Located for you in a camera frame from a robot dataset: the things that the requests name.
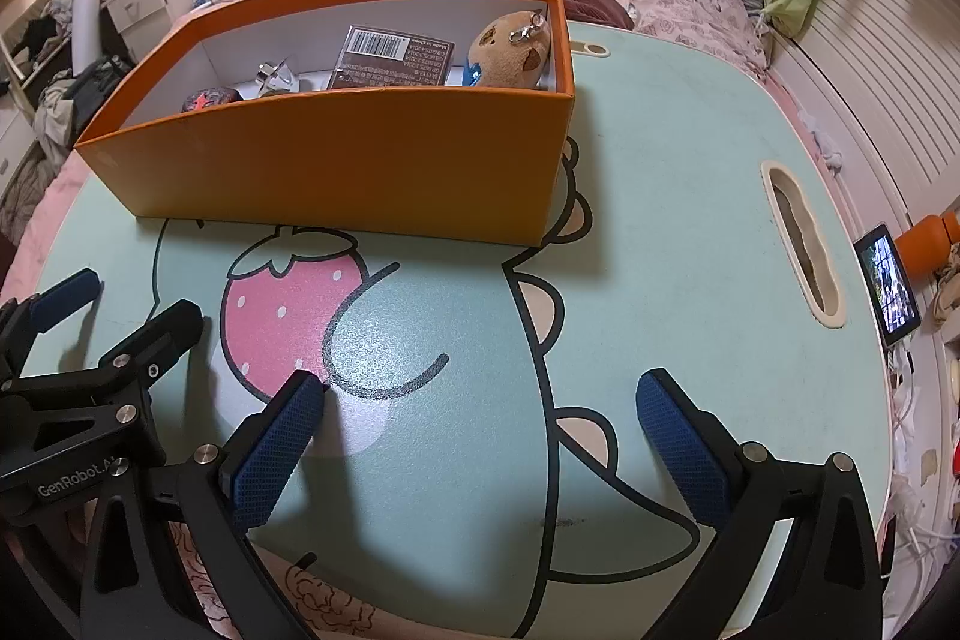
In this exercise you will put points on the black bag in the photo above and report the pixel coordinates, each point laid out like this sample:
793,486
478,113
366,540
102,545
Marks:
101,85

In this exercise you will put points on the orange cardboard box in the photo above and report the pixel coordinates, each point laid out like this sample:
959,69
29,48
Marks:
337,160

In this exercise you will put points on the black red printed packet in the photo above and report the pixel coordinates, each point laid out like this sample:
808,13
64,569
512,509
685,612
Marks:
210,100

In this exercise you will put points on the white cabinet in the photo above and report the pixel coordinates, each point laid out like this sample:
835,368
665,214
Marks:
139,6

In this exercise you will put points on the smartphone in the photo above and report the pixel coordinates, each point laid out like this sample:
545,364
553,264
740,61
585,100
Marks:
889,284

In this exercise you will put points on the orange bottle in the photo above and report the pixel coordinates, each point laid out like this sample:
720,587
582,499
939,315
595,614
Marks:
930,242

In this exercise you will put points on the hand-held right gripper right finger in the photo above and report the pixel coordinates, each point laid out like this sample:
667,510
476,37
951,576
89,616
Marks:
682,445

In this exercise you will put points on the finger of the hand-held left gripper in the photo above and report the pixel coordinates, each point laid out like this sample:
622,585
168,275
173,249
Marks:
161,332
67,295

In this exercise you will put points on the clear plastic wrap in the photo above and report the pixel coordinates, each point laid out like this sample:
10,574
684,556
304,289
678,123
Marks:
277,79

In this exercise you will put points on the brown card box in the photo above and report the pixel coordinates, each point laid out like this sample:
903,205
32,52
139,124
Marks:
390,59

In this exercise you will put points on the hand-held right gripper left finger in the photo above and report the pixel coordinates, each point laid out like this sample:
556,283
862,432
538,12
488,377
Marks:
277,445

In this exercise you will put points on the light green cartoon bed table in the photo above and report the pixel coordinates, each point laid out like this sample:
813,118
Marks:
675,197

